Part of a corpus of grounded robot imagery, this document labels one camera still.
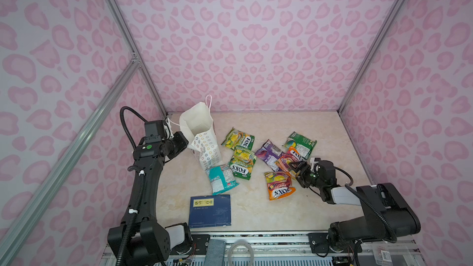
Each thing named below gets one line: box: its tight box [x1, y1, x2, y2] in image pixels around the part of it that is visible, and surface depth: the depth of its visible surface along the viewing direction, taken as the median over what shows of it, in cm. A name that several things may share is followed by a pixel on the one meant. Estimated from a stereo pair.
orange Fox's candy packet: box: [264, 171, 297, 201], surface depth 88 cm
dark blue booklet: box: [188, 193, 232, 229], surface depth 83 cm
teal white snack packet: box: [208, 163, 240, 196], surface depth 90 cm
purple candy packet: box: [254, 139, 284, 172], surface depth 98 cm
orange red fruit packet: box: [274, 145, 305, 179], surface depth 95 cm
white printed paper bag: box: [179, 94, 223, 170], surface depth 87 cm
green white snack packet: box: [282, 131, 318, 161], surface depth 103 cm
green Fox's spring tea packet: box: [229, 146, 257, 181], surface depth 97 cm
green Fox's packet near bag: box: [220, 126, 256, 151], surface depth 106 cm
